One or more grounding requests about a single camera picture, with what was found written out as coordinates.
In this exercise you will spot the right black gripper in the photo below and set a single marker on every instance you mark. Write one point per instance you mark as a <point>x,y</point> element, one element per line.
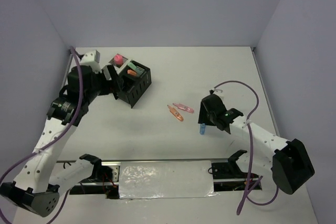
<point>202,116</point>

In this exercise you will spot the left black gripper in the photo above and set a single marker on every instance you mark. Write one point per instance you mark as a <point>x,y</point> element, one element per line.
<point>111,86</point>

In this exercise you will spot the pink cap glue bottle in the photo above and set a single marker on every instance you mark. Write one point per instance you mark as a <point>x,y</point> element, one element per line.
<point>118,60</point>

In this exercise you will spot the blue utility knife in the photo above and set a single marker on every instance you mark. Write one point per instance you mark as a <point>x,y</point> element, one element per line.
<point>202,129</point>

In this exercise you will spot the orange cap highlighter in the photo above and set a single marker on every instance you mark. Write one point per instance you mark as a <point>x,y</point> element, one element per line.
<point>132,73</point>

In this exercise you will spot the green highlighter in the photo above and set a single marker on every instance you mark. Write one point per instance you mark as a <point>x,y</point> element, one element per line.
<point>133,67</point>

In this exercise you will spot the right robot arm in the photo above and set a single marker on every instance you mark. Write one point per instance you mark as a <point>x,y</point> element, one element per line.
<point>291,166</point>

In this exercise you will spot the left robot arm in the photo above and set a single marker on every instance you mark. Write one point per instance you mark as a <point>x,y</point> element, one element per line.
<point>35,189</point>

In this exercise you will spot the white slotted container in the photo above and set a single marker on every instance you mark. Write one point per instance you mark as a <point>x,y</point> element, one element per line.
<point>119,69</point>

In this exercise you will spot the pink utility knife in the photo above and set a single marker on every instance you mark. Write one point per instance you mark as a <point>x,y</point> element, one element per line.
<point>183,107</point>

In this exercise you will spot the silver foil covered plate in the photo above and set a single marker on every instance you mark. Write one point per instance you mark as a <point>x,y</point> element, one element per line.
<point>173,179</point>

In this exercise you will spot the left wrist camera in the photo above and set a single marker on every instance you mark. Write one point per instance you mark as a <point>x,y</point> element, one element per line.
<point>91,59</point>

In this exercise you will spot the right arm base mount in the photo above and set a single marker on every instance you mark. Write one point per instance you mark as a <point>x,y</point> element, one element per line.
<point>227,176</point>

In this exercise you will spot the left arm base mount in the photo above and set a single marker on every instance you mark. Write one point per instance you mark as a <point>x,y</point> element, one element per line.
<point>106,185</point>

